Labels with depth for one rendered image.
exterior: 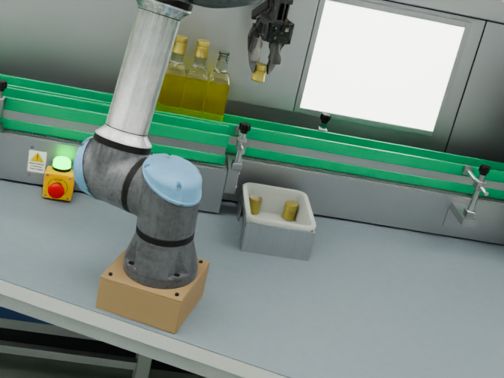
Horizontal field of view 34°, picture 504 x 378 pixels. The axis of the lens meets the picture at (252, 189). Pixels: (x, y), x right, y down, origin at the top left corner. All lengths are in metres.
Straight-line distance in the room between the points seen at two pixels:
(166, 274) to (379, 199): 0.85
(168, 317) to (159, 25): 0.56
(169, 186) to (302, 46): 0.88
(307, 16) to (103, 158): 0.87
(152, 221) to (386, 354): 0.56
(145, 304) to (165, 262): 0.09
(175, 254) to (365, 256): 0.67
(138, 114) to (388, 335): 0.71
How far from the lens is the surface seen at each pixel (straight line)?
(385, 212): 2.30
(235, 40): 2.27
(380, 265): 2.10
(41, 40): 2.34
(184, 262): 1.61
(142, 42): 1.60
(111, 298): 1.65
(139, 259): 1.61
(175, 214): 1.55
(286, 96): 2.32
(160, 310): 1.62
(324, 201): 2.26
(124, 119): 1.61
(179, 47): 2.13
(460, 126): 2.49
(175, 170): 1.56
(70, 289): 1.72
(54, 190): 2.03
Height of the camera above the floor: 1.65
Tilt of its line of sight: 23 degrees down
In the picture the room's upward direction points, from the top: 13 degrees clockwise
